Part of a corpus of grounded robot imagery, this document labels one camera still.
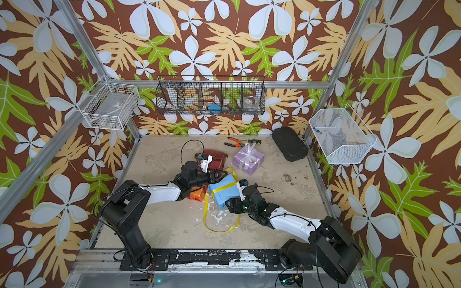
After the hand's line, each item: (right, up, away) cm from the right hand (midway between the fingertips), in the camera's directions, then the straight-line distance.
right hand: (229, 201), depth 85 cm
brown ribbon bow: (-6, +22, +15) cm, 27 cm away
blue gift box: (-2, +3, +1) cm, 4 cm away
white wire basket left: (-60, +47, +1) cm, 76 cm away
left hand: (-2, +14, +2) cm, 15 cm away
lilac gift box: (+6, +18, +15) cm, 24 cm away
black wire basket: (-12, +56, +12) cm, 58 cm away
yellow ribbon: (-9, +3, +2) cm, 10 cm away
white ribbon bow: (+11, +23, +15) cm, 29 cm away
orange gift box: (-15, +4, -1) cm, 16 cm away
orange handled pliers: (+7, +30, +30) cm, 43 cm away
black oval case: (+37, +29, +22) cm, 52 cm away
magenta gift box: (-6, +19, +14) cm, 25 cm away
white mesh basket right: (+54, +32, -1) cm, 63 cm away
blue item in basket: (-8, +47, +9) cm, 49 cm away
